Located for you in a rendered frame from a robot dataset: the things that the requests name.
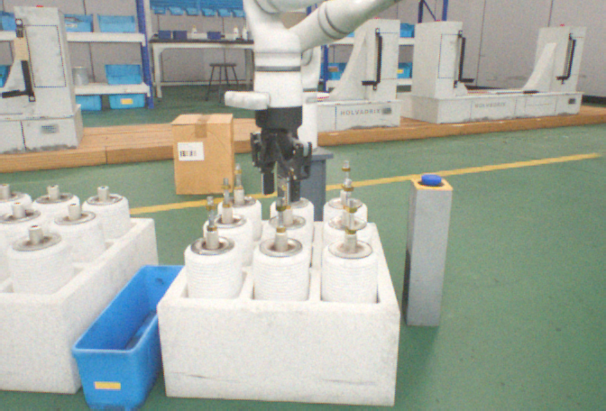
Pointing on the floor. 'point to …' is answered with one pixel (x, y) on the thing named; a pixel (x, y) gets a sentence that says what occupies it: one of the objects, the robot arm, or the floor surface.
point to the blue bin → (125, 343)
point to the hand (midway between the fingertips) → (280, 191)
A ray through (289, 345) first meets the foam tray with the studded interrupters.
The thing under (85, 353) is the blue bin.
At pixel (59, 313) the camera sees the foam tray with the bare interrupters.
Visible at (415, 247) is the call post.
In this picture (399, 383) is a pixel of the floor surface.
